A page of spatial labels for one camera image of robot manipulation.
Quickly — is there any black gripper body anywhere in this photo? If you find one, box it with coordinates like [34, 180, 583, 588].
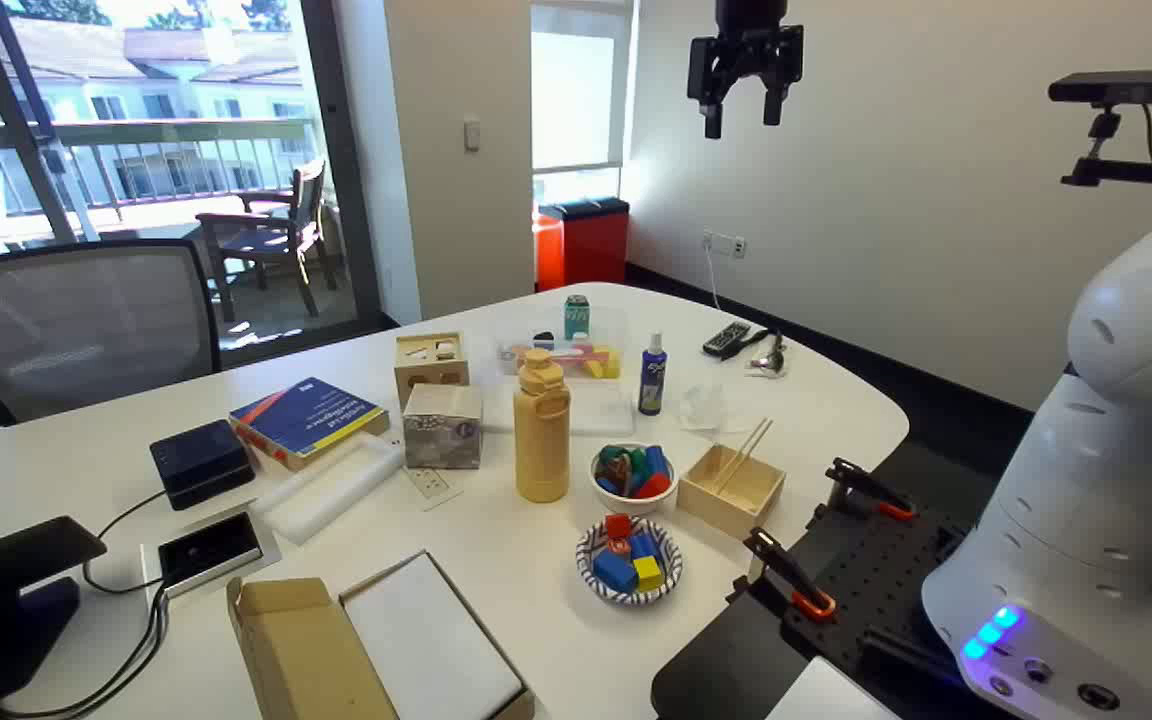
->
[684, 0, 808, 103]

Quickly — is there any beige bottle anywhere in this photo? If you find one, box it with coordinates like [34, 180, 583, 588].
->
[511, 350, 575, 510]

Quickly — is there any blue spray bottle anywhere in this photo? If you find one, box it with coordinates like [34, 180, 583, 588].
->
[637, 328, 673, 420]

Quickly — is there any red cabinet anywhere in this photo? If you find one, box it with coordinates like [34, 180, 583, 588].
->
[533, 192, 637, 292]

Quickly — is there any black remote control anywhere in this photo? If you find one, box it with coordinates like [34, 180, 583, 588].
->
[701, 316, 755, 366]

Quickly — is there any teal can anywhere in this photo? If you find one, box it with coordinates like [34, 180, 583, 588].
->
[561, 292, 598, 345]

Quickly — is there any pink yellow block pack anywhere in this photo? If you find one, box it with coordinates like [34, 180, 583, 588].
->
[510, 335, 625, 385]

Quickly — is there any clear plastic cup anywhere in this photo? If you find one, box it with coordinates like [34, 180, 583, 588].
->
[673, 379, 732, 439]

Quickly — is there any thin wooden stick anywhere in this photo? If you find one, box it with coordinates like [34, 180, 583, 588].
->
[732, 415, 772, 468]
[742, 415, 779, 468]

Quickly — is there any wooden shape sorter box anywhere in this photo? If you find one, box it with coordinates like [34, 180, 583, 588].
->
[392, 328, 476, 410]

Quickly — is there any open wooden box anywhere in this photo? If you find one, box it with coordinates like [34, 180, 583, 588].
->
[673, 439, 793, 544]

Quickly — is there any white bowl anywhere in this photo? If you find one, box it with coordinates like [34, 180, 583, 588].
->
[589, 439, 682, 514]

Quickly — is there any black orange clamp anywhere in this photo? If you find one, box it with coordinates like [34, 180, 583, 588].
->
[824, 453, 923, 527]
[742, 524, 845, 630]

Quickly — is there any yellow block in plate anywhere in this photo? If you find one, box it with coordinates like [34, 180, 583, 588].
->
[627, 554, 673, 596]

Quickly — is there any wooden outdoor chair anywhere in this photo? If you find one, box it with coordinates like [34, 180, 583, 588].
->
[192, 158, 343, 326]

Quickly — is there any blue block in plate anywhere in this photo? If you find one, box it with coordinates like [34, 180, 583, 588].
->
[589, 548, 639, 596]

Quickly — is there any blue patterned paper plate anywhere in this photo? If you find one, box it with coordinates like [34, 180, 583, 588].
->
[574, 514, 687, 614]

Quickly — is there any blue book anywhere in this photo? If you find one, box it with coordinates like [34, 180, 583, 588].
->
[227, 373, 392, 472]

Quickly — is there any white foam block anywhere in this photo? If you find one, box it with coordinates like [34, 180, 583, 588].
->
[261, 438, 408, 548]

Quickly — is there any black square box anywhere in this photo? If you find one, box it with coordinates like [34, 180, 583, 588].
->
[145, 415, 261, 518]

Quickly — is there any black smartphone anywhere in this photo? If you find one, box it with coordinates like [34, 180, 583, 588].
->
[152, 514, 268, 588]

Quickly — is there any grey mesh office chair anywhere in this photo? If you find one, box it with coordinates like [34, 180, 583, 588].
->
[0, 235, 227, 431]

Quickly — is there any brown cardboard box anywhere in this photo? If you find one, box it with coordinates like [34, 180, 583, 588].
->
[225, 573, 400, 720]

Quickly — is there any white wall socket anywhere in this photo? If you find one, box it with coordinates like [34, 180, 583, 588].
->
[701, 232, 751, 265]

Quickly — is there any black camera on stand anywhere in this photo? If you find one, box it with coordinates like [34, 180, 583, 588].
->
[1044, 65, 1152, 192]

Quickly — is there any black door frame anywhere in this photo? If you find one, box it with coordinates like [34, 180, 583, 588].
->
[296, 0, 387, 332]

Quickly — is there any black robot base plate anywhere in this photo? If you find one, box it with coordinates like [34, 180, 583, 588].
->
[647, 438, 1012, 720]

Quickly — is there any white board in brown frame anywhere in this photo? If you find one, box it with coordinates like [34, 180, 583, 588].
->
[337, 548, 537, 720]

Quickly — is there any black table cable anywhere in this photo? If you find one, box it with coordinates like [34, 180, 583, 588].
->
[77, 487, 177, 600]
[0, 588, 174, 720]

